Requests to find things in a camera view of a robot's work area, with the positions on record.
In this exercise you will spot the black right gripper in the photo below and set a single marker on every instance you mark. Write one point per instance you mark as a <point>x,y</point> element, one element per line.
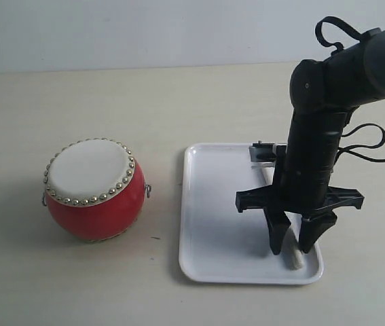
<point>300,185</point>

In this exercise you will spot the white wooden drumstick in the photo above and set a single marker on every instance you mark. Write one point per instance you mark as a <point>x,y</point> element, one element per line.
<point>290,255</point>

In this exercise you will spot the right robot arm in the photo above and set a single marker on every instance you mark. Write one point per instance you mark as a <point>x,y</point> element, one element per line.
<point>324,95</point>

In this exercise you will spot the red small drum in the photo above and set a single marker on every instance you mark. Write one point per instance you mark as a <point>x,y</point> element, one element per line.
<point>95,188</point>

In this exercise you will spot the white rectangular plastic tray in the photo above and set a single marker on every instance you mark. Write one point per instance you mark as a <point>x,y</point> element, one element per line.
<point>217,244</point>

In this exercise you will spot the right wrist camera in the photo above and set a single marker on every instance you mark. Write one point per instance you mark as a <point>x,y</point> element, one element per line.
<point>267,152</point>

